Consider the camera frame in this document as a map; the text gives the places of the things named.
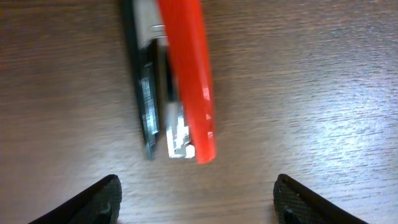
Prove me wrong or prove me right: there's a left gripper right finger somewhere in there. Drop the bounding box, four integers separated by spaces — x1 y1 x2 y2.
273 174 367 224

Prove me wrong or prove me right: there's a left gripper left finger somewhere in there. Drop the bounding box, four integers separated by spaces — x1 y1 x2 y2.
29 174 122 224

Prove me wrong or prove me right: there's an orange and black stapler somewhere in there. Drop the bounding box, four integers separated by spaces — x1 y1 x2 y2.
120 0 216 164

